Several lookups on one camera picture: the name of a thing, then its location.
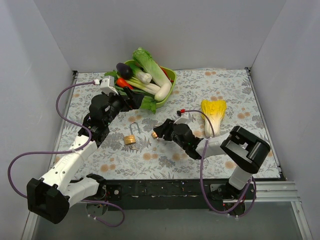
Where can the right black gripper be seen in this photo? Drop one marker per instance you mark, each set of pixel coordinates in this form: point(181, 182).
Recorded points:
point(166, 129)

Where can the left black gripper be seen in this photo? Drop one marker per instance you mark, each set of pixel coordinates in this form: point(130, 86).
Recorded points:
point(125, 100)

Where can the large brass padlock with keys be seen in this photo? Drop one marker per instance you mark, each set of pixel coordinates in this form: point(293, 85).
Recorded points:
point(131, 139)

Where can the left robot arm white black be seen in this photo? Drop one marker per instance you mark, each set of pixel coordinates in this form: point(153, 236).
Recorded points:
point(54, 193)

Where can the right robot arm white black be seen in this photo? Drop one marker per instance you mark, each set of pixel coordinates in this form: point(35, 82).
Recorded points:
point(246, 149)

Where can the green celery leaves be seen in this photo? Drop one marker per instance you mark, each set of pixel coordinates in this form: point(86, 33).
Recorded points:
point(150, 105)

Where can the green long beans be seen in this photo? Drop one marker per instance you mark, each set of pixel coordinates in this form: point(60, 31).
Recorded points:
point(120, 89)

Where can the red orange pepper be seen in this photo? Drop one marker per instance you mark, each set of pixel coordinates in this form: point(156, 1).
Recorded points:
point(121, 82)

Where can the white green leek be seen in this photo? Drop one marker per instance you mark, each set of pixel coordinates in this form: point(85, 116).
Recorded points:
point(144, 77)

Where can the white radish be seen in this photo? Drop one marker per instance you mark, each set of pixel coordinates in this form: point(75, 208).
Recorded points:
point(163, 92)

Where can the purple eggplant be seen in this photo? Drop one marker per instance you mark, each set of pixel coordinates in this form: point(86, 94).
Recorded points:
point(124, 71)

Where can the floral table mat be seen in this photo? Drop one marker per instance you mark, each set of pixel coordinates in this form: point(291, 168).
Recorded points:
point(149, 158)

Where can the green napa cabbage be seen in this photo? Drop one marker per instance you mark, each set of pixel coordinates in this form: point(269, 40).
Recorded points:
point(146, 61)

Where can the green plastic basket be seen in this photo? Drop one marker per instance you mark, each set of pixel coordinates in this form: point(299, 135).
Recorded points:
point(151, 88)

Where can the yellow napa cabbage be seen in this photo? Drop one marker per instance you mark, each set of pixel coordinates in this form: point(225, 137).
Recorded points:
point(215, 112)

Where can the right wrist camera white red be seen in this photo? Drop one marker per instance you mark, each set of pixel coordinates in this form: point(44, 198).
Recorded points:
point(182, 117)

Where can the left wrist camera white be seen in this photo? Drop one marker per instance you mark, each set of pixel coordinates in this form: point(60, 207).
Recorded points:
point(106, 85)

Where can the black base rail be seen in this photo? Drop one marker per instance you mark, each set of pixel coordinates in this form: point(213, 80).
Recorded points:
point(172, 194)

